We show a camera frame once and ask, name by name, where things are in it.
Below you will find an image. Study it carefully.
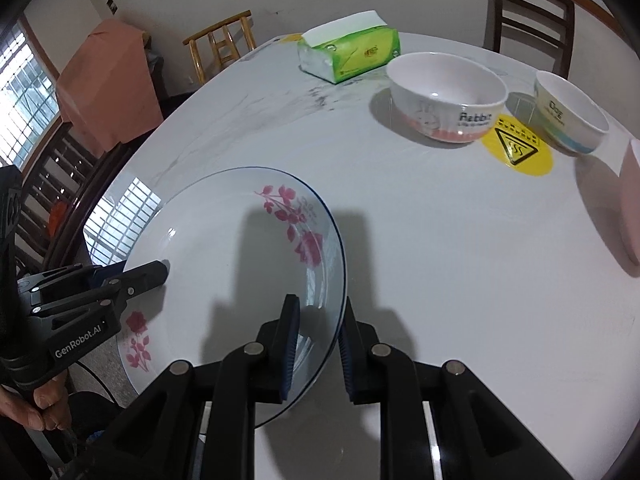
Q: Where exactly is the large pink bowl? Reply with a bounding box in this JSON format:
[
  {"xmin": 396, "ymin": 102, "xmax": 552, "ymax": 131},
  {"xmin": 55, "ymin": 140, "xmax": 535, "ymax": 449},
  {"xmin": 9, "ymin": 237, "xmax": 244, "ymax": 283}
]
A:
[{"xmin": 619, "ymin": 139, "xmax": 640, "ymax": 278}]

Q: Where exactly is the dark wooden chair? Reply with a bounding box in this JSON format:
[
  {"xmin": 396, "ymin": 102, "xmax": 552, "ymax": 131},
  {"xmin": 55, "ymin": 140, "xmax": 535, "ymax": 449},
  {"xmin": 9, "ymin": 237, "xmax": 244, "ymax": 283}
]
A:
[{"xmin": 492, "ymin": 0, "xmax": 576, "ymax": 81}]

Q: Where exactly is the yellow round warning sticker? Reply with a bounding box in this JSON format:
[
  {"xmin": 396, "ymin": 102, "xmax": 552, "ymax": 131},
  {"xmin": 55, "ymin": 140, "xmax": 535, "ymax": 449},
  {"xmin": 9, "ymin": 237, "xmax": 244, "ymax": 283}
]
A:
[{"xmin": 481, "ymin": 114, "xmax": 555, "ymax": 177}]

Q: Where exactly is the pink cloth cover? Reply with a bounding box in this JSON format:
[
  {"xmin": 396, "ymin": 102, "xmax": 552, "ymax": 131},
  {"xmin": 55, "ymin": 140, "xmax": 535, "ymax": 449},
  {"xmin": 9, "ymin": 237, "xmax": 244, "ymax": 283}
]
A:
[{"xmin": 55, "ymin": 20, "xmax": 164, "ymax": 154}]

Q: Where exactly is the white pink floral plate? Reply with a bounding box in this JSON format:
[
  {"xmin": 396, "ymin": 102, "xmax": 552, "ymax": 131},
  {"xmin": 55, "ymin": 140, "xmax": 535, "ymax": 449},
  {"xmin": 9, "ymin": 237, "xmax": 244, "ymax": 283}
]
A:
[{"xmin": 119, "ymin": 166, "xmax": 347, "ymax": 428}]

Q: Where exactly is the white bowl blue band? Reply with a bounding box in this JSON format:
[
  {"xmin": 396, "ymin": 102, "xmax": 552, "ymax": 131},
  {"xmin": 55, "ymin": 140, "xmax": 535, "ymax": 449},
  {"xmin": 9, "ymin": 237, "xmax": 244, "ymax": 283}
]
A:
[{"xmin": 532, "ymin": 71, "xmax": 611, "ymax": 155}]

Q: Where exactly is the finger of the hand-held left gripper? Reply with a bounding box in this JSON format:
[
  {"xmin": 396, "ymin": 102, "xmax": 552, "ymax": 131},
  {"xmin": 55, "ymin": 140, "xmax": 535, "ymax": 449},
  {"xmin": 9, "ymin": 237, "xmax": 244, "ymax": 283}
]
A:
[
  {"xmin": 17, "ymin": 264, "xmax": 127, "ymax": 297},
  {"xmin": 29, "ymin": 259, "xmax": 171, "ymax": 318}
]

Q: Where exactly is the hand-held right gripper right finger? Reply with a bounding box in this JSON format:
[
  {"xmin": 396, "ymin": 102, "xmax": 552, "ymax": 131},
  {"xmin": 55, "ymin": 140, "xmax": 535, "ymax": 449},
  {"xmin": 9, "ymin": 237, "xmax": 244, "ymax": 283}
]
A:
[{"xmin": 337, "ymin": 300, "xmax": 576, "ymax": 480}]

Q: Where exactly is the person's left hand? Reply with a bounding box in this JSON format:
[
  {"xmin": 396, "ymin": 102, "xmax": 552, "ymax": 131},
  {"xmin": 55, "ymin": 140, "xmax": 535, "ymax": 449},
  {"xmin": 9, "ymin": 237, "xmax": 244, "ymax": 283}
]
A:
[{"xmin": 0, "ymin": 372, "xmax": 72, "ymax": 434}]

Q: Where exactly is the green tissue pack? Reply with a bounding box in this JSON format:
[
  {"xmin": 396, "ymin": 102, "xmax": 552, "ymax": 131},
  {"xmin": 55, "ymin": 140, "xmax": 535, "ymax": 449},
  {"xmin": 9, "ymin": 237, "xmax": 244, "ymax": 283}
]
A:
[{"xmin": 297, "ymin": 10, "xmax": 401, "ymax": 85}]

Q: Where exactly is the dark cloth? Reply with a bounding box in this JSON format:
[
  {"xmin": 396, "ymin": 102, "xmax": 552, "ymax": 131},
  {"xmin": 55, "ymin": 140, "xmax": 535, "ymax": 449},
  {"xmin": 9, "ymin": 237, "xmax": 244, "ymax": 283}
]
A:
[{"xmin": 144, "ymin": 35, "xmax": 167, "ymax": 107}]

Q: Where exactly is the bamboo chair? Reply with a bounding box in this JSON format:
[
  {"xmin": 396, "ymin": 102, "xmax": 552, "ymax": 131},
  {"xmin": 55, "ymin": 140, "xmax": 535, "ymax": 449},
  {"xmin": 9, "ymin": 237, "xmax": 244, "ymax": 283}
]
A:
[{"xmin": 182, "ymin": 10, "xmax": 258, "ymax": 83}]

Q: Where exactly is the dark wooden chairs group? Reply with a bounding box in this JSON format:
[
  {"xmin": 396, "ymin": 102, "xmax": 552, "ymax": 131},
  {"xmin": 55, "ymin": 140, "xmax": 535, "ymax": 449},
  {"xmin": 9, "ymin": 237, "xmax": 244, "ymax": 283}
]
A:
[{"xmin": 14, "ymin": 124, "xmax": 137, "ymax": 272}]

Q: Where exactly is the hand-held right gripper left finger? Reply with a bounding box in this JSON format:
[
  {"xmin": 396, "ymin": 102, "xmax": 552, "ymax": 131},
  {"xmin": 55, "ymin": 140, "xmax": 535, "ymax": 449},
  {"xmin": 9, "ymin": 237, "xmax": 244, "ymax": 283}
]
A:
[{"xmin": 67, "ymin": 294, "xmax": 302, "ymax": 480}]

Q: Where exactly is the white bowl pink band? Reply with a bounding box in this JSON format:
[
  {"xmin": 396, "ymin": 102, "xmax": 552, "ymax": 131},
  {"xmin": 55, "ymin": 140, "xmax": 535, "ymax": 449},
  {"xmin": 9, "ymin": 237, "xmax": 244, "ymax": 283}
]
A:
[{"xmin": 389, "ymin": 52, "xmax": 508, "ymax": 143}]

